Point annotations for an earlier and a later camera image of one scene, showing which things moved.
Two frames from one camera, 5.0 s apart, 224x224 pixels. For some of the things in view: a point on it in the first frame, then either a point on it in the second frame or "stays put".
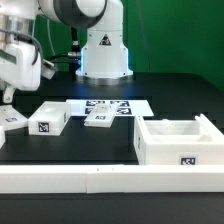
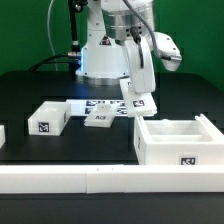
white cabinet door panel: [101, 115] stays put
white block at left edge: [2, 136] stays put
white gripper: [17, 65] → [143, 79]
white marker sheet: [126, 107] stays put
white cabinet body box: [177, 142] stays put
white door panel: [11, 118] → [137, 104]
